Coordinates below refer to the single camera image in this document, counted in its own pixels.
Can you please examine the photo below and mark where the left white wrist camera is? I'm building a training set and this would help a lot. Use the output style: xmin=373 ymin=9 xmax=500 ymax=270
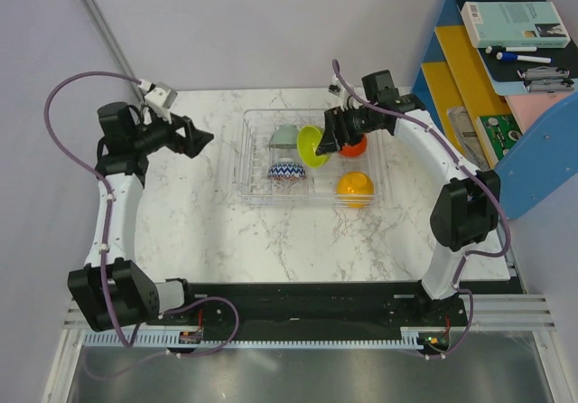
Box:
xmin=137 ymin=80 xmax=178 ymax=124

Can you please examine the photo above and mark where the clear bag with spiral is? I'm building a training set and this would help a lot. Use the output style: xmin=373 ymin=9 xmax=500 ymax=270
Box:
xmin=446 ymin=107 xmax=490 ymax=171

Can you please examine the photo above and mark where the green plastic bowl underneath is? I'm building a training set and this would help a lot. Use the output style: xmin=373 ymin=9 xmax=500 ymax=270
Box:
xmin=297 ymin=125 xmax=331 ymax=168

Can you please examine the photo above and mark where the yellow plastic bowl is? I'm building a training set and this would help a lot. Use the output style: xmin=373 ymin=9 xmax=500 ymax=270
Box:
xmin=336 ymin=172 xmax=375 ymax=208

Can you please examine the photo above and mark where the blue wooden shelf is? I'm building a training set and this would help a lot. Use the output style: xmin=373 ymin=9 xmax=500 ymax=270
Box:
xmin=412 ymin=0 xmax=577 ymax=220

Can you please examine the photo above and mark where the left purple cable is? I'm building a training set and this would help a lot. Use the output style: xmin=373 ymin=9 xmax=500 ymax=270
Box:
xmin=43 ymin=70 xmax=239 ymax=380

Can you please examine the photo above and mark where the green ceramic bowl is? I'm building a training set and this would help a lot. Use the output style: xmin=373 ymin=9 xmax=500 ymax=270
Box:
xmin=268 ymin=125 xmax=299 ymax=150

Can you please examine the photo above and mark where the light green book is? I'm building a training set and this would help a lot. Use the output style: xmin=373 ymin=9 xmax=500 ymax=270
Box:
xmin=461 ymin=2 xmax=571 ymax=49

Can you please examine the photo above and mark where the clear plastic dish rack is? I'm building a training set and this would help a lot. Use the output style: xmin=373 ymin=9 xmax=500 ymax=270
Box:
xmin=235 ymin=108 xmax=385 ymax=207

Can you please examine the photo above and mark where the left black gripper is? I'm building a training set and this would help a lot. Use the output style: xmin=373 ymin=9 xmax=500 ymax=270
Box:
xmin=133 ymin=107 xmax=214 ymax=159

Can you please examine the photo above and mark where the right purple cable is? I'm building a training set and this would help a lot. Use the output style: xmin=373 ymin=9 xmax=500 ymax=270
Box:
xmin=331 ymin=58 xmax=512 ymax=361

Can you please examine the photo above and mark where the white marker black cap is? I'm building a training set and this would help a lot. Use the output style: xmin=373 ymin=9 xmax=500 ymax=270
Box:
xmin=485 ymin=46 xmax=537 ymax=54

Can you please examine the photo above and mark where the green circuit board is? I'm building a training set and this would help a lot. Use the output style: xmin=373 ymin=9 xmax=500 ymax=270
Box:
xmin=475 ymin=114 xmax=522 ymax=167

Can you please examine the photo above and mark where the white marker blue cap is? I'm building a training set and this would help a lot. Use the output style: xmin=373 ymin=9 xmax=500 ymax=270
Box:
xmin=496 ymin=52 xmax=552 ymax=64

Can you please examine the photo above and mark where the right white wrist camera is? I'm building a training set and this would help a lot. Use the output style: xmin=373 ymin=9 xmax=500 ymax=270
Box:
xmin=327 ymin=75 xmax=352 ymax=108

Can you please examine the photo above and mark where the grey binder clip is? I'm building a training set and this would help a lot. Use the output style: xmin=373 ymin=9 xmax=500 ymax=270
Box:
xmin=523 ymin=78 xmax=574 ymax=94
xmin=517 ymin=66 xmax=570 ymax=80

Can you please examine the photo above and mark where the white slotted cable duct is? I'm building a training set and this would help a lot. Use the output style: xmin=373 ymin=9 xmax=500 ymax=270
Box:
xmin=83 ymin=327 xmax=429 ymax=348

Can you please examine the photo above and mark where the lower grey binder clip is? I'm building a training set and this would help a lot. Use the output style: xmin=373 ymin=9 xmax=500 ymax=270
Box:
xmin=523 ymin=78 xmax=574 ymax=94

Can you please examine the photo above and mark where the purple cable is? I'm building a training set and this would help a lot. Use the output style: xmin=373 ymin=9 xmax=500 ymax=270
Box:
xmin=331 ymin=58 xmax=512 ymax=361
xmin=43 ymin=70 xmax=239 ymax=380

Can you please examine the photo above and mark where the upper grey binder clip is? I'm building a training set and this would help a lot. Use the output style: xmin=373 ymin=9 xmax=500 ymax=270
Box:
xmin=517 ymin=66 xmax=570 ymax=80

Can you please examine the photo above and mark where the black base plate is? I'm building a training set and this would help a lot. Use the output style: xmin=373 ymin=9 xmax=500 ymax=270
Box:
xmin=159 ymin=282 xmax=467 ymax=340

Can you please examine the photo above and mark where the red plastic bowl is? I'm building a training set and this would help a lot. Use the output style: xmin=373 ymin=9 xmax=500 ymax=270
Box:
xmin=339 ymin=135 xmax=368 ymax=158

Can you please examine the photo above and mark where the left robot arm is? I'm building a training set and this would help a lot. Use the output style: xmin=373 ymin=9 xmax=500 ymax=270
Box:
xmin=67 ymin=102 xmax=214 ymax=332

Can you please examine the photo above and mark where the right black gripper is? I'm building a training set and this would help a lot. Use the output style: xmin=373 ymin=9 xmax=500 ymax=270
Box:
xmin=315 ymin=104 xmax=383 ymax=156

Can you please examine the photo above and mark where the red patterned glass bowl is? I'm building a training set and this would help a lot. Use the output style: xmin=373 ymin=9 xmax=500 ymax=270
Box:
xmin=267 ymin=161 xmax=306 ymax=181

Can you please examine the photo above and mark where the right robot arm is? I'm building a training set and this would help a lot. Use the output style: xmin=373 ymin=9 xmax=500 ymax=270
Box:
xmin=313 ymin=70 xmax=503 ymax=325

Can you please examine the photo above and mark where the black clipboard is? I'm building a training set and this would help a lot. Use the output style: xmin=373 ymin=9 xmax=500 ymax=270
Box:
xmin=455 ymin=0 xmax=577 ymax=89

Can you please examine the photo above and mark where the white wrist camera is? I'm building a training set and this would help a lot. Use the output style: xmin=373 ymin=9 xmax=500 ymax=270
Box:
xmin=137 ymin=80 xmax=178 ymax=124
xmin=327 ymin=75 xmax=352 ymax=108

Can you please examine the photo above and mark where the aluminium frame rail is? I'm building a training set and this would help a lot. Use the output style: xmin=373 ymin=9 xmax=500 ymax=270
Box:
xmin=62 ymin=295 xmax=555 ymax=332

